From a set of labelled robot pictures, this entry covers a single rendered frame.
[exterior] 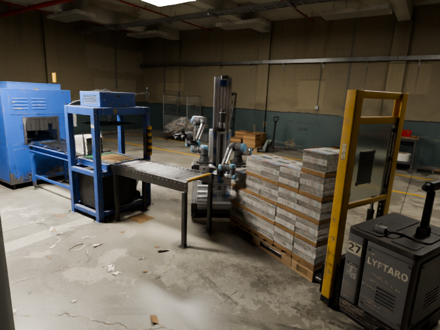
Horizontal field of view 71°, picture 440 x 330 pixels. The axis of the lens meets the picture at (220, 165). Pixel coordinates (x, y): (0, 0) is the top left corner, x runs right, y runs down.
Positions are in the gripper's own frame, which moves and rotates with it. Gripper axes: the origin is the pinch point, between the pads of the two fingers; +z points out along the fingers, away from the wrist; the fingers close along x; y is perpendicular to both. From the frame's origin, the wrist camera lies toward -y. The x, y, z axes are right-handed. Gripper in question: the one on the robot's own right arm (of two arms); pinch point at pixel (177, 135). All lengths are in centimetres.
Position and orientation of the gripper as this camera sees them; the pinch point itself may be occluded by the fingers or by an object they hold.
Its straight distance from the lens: 400.8
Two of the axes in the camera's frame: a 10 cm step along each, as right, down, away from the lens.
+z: -3.8, 1.9, -9.0
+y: -1.6, 9.5, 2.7
